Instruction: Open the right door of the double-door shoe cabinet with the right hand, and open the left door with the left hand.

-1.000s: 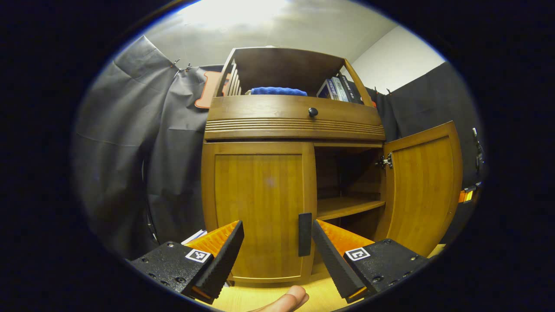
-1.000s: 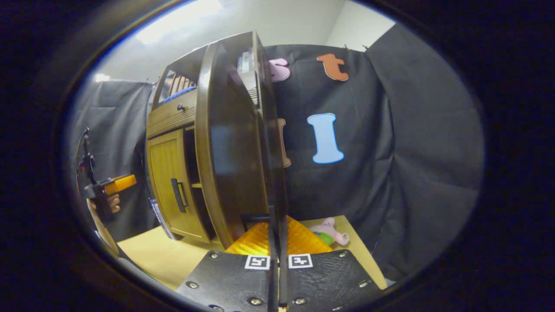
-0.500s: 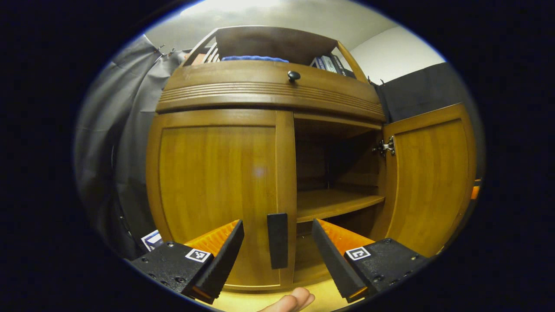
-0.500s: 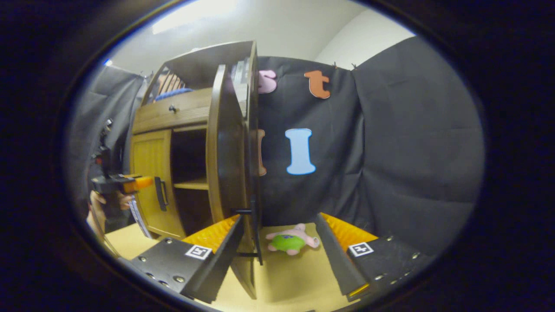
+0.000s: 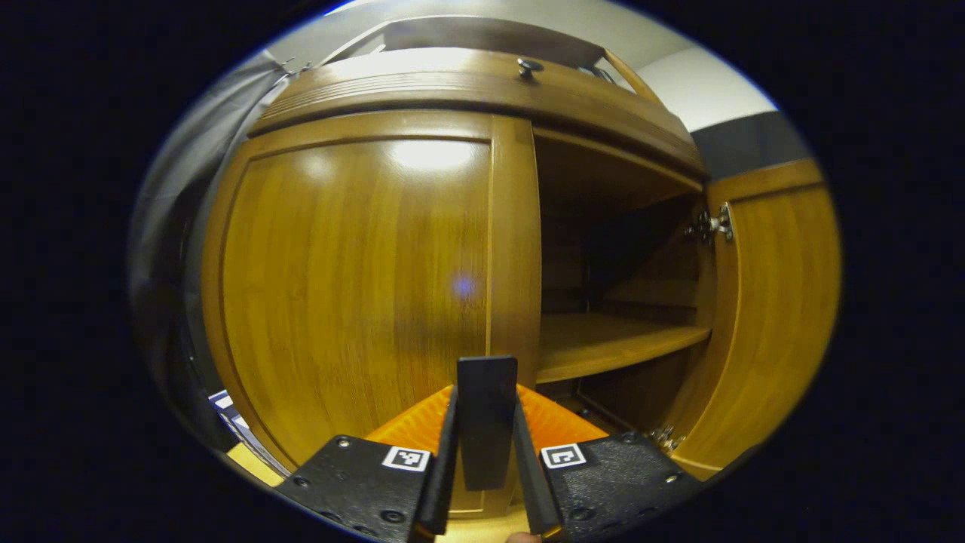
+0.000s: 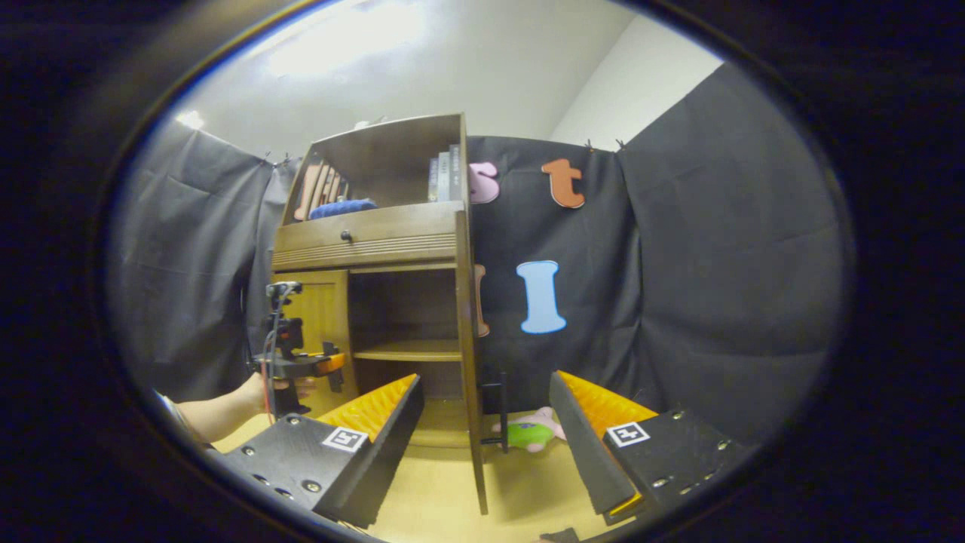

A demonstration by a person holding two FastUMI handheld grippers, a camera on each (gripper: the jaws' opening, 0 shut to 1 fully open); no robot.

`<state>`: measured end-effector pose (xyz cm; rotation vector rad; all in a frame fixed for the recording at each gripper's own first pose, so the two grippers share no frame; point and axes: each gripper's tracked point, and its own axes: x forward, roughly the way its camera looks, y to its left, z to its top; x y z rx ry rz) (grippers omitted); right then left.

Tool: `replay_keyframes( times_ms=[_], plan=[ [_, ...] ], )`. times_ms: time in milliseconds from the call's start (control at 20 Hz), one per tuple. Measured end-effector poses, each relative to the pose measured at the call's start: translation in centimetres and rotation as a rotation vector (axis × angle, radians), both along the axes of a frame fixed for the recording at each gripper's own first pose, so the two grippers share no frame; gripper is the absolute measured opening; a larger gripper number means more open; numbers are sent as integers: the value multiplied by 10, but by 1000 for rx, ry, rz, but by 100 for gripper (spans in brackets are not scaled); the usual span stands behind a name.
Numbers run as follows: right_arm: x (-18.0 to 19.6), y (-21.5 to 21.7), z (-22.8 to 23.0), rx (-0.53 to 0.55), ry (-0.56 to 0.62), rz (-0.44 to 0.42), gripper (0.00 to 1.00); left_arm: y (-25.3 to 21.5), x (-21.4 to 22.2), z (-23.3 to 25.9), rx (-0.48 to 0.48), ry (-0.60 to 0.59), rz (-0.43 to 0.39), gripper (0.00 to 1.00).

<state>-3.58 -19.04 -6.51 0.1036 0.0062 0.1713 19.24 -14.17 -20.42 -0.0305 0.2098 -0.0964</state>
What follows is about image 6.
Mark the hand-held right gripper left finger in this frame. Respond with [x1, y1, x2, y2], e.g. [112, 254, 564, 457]
[207, 373, 425, 530]

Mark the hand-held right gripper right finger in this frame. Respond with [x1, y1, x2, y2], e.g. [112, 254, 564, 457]
[549, 370, 747, 526]

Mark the black door handle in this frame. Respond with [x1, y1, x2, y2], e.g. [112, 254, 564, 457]
[480, 372, 510, 454]

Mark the wooden double-door shoe cabinet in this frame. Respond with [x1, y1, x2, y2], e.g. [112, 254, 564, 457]
[270, 113, 491, 517]

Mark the wooden inner cabinet shelf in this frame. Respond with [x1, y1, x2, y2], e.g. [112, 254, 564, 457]
[353, 339, 462, 363]

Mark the wooden cabinet drawer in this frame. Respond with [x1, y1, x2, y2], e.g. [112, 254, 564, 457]
[271, 201, 464, 272]

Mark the green and pink plush toy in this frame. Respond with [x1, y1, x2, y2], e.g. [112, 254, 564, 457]
[492, 407, 566, 453]

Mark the blue folded towel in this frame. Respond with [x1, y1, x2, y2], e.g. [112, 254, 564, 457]
[309, 198, 378, 220]

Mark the black backdrop cloth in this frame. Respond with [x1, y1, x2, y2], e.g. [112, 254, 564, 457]
[109, 64, 845, 446]

